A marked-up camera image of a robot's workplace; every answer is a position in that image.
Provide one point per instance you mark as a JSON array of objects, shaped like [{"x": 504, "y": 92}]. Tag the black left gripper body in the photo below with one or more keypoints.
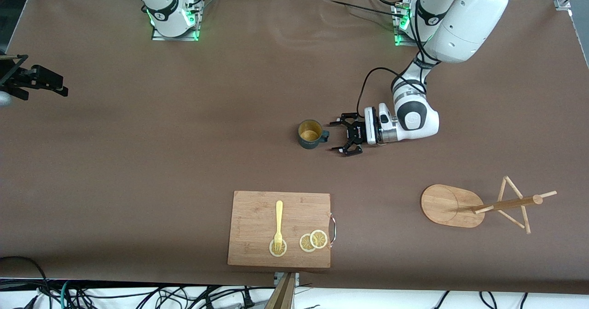
[{"x": 356, "y": 133}]

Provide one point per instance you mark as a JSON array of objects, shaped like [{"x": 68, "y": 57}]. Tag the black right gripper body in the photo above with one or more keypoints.
[{"x": 28, "y": 78}]

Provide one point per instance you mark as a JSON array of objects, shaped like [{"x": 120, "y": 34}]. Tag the teal ribbed mug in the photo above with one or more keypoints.
[{"x": 306, "y": 144}]

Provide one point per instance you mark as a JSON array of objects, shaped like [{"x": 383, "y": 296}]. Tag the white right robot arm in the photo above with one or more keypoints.
[{"x": 161, "y": 5}]

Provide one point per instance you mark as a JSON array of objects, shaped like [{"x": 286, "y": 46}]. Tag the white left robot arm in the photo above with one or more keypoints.
[{"x": 469, "y": 19}]

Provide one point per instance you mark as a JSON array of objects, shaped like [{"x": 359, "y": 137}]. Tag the wooden mug rack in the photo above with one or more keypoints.
[{"x": 446, "y": 205}]

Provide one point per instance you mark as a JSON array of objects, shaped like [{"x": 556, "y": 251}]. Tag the lemon slice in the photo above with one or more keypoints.
[
  {"x": 283, "y": 252},
  {"x": 304, "y": 243},
  {"x": 318, "y": 239}
]

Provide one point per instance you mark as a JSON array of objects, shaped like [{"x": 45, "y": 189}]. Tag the yellow plastic fork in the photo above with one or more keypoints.
[{"x": 279, "y": 217}]

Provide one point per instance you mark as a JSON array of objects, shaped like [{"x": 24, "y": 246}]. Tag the bamboo cutting board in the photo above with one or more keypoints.
[{"x": 253, "y": 226}]

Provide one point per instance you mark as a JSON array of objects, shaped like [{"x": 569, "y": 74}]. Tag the brown table cover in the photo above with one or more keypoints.
[{"x": 184, "y": 116}]

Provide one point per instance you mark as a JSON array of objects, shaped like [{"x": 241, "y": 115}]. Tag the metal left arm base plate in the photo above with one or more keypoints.
[{"x": 396, "y": 40}]

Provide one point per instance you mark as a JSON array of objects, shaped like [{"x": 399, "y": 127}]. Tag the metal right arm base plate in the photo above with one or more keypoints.
[{"x": 158, "y": 37}]

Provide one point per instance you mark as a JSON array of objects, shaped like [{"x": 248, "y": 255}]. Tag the metal bracket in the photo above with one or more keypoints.
[{"x": 277, "y": 279}]

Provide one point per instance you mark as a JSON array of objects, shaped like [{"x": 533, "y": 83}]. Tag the wooden post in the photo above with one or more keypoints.
[{"x": 281, "y": 297}]

